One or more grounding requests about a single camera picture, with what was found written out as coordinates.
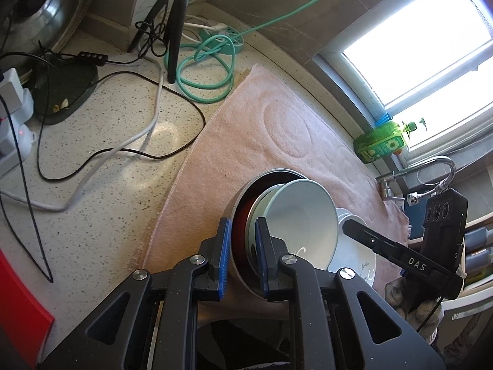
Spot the person's right hand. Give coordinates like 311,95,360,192
385,277,443,342

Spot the flexible faucet sprayer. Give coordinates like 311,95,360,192
406,183,453,206

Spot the large steel bowl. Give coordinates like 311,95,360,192
226,167,309,301

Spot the window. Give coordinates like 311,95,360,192
312,0,493,155

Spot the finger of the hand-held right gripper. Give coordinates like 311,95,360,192
342,219,400,263

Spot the steel pot lid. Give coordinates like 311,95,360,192
0,0,95,72

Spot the black cable controller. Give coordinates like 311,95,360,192
77,51,109,66

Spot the black tripod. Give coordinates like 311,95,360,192
127,0,203,84

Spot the pale blue bowl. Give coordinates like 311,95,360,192
248,179,340,274

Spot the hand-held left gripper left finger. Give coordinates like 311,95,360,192
39,219,233,370

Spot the pink towel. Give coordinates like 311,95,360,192
142,65,411,317

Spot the white cable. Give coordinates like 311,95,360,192
0,56,164,211

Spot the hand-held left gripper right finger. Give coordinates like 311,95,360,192
255,218,445,370

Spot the white power strip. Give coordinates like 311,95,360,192
0,67,37,166

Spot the white plate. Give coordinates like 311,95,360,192
327,221,377,288

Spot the red steel bowl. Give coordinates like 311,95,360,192
235,175,305,297

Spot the steel faucet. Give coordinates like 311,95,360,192
375,156,457,203

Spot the green hose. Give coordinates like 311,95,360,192
164,0,366,105

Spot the black cable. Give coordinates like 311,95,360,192
0,52,206,284

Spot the green dish soap bottle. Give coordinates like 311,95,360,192
353,117,428,163

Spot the red flat object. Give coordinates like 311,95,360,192
0,249,55,367

